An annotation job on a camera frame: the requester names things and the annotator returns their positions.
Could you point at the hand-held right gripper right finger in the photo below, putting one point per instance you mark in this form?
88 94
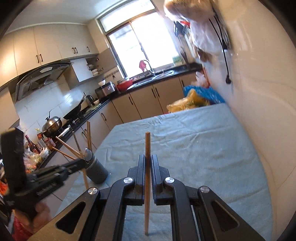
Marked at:
156 172

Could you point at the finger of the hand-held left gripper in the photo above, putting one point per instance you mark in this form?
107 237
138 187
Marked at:
77 165

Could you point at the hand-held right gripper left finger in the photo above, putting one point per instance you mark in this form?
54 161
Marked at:
140 172

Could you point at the wooden chopstick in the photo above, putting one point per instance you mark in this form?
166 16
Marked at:
147 148
87 134
90 136
63 153
77 144
68 146

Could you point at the grey chopstick holder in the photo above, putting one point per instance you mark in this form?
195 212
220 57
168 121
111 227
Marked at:
97 169

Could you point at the person's left hand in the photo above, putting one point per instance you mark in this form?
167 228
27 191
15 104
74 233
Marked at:
42 210

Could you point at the clear bag of groceries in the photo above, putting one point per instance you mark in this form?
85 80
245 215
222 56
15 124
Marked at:
32 162

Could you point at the dark sauce bottle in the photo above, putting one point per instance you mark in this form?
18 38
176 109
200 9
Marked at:
31 146

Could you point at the small white food bowl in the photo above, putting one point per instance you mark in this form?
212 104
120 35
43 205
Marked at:
44 153

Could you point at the oil bottle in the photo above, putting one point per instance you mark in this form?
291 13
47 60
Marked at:
40 139

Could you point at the white rectangular plate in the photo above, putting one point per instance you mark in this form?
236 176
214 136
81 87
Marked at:
64 132

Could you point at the black gas stove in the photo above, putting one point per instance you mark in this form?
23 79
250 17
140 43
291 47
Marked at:
74 120

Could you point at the light blue tablecloth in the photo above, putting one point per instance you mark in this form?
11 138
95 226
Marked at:
196 150

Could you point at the steel pot with lid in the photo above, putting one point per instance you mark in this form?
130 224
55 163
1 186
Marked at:
52 125

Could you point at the black wok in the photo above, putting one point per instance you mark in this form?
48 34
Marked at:
72 112

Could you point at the green vegetables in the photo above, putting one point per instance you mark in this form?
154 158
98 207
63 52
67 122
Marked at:
95 106

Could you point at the steel kettle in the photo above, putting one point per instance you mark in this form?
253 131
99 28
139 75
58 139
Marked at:
90 100

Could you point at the beige base cabinets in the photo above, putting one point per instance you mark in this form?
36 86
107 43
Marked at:
138 104

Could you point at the yellow plastic bag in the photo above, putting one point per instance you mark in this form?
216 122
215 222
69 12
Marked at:
185 104

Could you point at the silver black rice cooker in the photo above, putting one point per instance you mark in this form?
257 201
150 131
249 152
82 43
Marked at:
105 90

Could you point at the black glass range hood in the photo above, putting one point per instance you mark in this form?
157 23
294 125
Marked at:
39 76

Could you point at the red basin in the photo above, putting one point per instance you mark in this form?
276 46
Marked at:
124 86

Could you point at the stacked white bowls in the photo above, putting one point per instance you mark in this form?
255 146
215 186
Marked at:
95 71

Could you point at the blue plastic bag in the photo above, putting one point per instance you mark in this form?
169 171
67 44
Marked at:
212 95

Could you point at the steel double sink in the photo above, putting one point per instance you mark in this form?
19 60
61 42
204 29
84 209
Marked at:
161 73

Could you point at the white orange plastic bag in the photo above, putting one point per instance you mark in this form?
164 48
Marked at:
201 80

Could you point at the steel faucet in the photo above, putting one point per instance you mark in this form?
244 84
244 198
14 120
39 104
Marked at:
151 68

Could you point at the red cloth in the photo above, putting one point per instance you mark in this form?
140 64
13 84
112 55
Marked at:
142 65

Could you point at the green label container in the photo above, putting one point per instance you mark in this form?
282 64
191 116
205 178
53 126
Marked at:
177 60

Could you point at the dark chopstick bundle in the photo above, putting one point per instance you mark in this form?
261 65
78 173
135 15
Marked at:
183 55

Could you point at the kitchen window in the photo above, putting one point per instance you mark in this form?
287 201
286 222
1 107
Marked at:
138 41

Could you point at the hanging clear plastic bags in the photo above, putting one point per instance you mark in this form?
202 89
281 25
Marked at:
205 39

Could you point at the open wall cabinet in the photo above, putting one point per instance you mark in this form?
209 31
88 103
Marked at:
79 71

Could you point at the row of white wall cabinets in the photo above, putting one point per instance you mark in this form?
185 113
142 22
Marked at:
46 46

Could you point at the black wall rack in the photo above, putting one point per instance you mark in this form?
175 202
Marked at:
179 29

